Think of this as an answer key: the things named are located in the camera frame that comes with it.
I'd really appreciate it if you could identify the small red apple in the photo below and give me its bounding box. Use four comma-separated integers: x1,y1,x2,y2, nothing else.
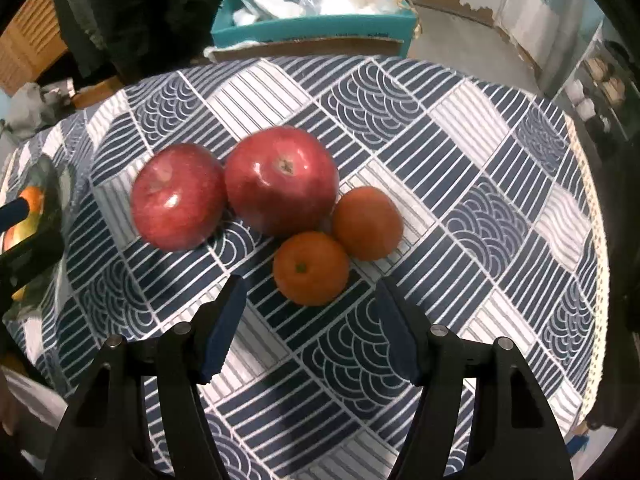
131,143,228,252

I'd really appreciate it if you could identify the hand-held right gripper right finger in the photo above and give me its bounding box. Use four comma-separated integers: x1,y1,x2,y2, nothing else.
376,277,575,480

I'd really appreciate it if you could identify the navy white patterned tablecloth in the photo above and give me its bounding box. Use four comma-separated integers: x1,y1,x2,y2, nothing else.
0,55,608,480

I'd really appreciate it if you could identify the ribbed glass bowl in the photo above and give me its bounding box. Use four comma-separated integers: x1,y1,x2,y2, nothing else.
0,152,77,322

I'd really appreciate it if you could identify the yellow green apple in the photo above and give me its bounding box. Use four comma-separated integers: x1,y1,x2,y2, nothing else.
1,212,45,303

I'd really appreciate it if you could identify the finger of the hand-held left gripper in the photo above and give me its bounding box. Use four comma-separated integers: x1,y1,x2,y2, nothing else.
0,231,65,291
0,198,30,233

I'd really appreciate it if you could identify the teal box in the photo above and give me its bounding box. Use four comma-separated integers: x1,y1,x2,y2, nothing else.
210,0,419,56

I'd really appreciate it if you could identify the wooden louvered door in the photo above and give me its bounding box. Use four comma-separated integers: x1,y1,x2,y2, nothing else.
0,0,68,93

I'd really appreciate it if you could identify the orange tangerine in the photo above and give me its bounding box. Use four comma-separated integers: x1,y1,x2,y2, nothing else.
273,231,351,307
331,186,404,262
19,186,47,217

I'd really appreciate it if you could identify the grey fabric bag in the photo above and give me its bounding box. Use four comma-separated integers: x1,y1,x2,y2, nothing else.
0,82,77,142

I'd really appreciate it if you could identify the large red apple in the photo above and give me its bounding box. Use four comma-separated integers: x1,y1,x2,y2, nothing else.
224,126,340,238

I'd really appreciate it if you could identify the dark jacket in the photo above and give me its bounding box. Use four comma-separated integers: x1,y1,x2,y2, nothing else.
50,0,232,86

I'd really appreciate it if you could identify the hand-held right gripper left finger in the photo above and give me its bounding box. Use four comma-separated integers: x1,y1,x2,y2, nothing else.
44,274,249,480

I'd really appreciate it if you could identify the white shelf unit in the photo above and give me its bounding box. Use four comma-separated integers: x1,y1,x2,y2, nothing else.
552,22,640,163

